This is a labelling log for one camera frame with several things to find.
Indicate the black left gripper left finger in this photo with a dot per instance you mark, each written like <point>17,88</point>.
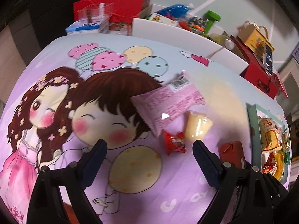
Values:
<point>46,204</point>

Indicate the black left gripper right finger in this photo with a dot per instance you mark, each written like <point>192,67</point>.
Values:
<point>259,195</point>

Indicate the yellow transparent snack packet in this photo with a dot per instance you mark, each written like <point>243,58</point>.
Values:
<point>279,157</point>

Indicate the cream orange egg roll packet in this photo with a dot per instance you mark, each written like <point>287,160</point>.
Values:
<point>271,134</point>

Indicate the small green white snack packet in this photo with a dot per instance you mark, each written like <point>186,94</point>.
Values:
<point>286,141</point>

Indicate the red snack packet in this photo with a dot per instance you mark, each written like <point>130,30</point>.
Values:
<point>271,165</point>

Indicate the dark green snack packet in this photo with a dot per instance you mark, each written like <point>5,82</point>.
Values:
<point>287,158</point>

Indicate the red white box snack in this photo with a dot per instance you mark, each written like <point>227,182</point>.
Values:
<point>233,153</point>

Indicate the teal rimmed white tray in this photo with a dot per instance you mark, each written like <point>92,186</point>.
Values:
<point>259,157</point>

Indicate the pale yellow cake packet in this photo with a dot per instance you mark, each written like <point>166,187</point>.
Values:
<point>197,127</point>

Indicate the small red candy packet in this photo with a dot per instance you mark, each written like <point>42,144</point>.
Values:
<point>174,143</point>

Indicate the red gift box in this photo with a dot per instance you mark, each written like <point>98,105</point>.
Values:
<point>255,73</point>

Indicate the pink snack packet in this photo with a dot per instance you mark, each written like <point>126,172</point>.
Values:
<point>160,107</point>

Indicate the cartoon printed tablecloth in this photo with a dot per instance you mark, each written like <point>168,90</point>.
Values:
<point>78,90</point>

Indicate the smartphone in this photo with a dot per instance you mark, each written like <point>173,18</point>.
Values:
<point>268,60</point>

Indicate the green dumbbell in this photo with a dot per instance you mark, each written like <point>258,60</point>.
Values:
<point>211,17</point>

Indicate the blue white tissue box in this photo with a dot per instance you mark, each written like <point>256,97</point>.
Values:
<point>79,27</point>

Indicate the white cardboard box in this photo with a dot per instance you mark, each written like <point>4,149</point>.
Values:
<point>185,40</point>

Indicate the clear plastic container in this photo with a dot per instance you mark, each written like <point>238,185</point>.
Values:
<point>96,13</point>

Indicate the large red flat box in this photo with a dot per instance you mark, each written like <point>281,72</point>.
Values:
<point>123,10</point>

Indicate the yellow carton with handle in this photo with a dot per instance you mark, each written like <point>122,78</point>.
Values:
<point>254,36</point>

